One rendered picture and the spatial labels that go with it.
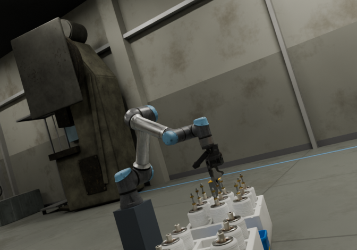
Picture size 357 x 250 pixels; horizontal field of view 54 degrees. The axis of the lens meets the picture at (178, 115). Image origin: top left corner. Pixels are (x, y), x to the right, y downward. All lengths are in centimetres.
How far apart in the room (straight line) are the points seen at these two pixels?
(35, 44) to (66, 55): 55
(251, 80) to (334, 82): 104
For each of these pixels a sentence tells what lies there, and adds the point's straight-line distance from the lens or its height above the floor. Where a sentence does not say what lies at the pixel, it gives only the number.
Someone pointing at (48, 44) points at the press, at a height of 237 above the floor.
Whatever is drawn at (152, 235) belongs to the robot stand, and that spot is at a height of 9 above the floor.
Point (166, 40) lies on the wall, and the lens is 551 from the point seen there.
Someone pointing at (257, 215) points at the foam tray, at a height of 18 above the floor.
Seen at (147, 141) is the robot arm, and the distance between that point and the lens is 226.
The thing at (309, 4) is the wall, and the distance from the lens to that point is 474.
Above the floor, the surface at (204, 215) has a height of 22.
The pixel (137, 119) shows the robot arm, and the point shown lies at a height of 80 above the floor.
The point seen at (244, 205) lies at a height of 23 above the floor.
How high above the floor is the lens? 64
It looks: 3 degrees up
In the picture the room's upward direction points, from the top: 17 degrees counter-clockwise
